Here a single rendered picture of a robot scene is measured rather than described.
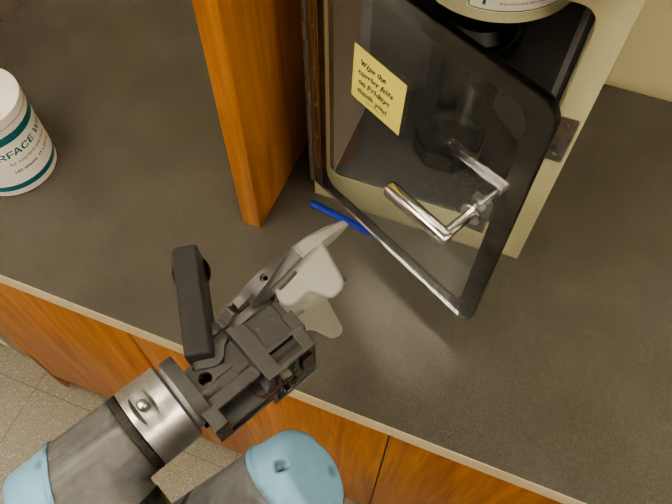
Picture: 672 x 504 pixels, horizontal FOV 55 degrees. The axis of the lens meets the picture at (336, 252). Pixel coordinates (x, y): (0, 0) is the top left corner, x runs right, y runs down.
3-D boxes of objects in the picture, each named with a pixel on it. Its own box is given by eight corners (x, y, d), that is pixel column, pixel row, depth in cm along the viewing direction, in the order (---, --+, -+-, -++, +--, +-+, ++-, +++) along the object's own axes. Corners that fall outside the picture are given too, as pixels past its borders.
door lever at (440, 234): (414, 172, 71) (417, 157, 68) (478, 227, 67) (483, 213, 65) (379, 199, 69) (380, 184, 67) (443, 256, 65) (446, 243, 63)
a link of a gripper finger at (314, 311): (364, 326, 69) (303, 361, 63) (328, 289, 71) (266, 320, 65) (375, 308, 67) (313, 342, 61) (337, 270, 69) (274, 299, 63)
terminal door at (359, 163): (319, 178, 95) (309, -78, 60) (471, 321, 83) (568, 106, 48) (315, 181, 94) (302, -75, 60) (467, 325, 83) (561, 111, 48)
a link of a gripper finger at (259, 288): (316, 265, 60) (254, 332, 60) (304, 253, 60) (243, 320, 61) (296, 256, 55) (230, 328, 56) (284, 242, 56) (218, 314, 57)
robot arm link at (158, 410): (129, 409, 60) (101, 381, 53) (170, 378, 61) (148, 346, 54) (174, 472, 57) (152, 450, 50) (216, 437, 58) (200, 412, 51)
